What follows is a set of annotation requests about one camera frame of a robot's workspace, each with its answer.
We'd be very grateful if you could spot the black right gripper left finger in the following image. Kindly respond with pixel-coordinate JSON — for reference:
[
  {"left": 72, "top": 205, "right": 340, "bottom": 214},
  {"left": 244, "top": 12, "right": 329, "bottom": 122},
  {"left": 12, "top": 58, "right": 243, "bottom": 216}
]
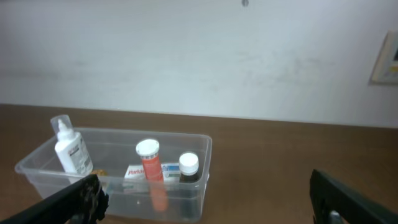
[{"left": 1, "top": 174, "right": 109, "bottom": 224}]

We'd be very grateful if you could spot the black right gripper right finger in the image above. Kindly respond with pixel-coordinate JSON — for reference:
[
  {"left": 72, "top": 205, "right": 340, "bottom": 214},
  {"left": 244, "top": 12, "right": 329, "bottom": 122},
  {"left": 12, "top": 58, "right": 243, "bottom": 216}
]
[{"left": 310, "top": 169, "right": 397, "bottom": 224}]

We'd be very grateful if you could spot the small jar gold lid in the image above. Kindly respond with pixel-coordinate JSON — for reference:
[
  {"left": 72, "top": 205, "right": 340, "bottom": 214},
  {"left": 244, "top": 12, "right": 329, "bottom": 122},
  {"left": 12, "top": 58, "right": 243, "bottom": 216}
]
[{"left": 90, "top": 169, "right": 108, "bottom": 176}]

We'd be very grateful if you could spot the white Panadol medicine box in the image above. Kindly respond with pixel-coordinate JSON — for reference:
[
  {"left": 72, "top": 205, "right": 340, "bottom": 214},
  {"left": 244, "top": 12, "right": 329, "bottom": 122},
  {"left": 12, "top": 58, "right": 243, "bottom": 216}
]
[{"left": 123, "top": 163, "right": 180, "bottom": 194}]

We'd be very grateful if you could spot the white translucent spray bottle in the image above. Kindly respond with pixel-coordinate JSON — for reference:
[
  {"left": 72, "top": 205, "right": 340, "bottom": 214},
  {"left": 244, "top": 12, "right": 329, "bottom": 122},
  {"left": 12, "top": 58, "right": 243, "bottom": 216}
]
[{"left": 50, "top": 114, "right": 93, "bottom": 175}]

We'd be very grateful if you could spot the orange tube white cap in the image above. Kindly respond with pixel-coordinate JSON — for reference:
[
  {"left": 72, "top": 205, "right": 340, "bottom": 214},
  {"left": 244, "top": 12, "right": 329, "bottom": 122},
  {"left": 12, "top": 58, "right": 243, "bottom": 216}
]
[{"left": 136, "top": 139, "right": 168, "bottom": 212}]

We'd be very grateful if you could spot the dark bottle white cap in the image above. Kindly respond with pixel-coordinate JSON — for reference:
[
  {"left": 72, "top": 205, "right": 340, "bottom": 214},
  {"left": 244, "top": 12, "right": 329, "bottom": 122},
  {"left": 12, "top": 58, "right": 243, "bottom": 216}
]
[{"left": 179, "top": 152, "right": 200, "bottom": 199}]

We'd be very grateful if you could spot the clear plastic container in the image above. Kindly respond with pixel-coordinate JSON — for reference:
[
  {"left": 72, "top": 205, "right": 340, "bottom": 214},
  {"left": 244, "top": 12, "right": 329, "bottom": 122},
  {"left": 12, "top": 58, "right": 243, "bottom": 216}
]
[{"left": 14, "top": 126, "right": 213, "bottom": 223}]

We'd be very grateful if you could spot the beige wall switch plate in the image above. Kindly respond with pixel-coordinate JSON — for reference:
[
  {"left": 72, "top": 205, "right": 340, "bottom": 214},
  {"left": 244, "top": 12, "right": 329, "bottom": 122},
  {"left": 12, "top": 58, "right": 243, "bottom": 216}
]
[{"left": 370, "top": 30, "right": 397, "bottom": 85}]

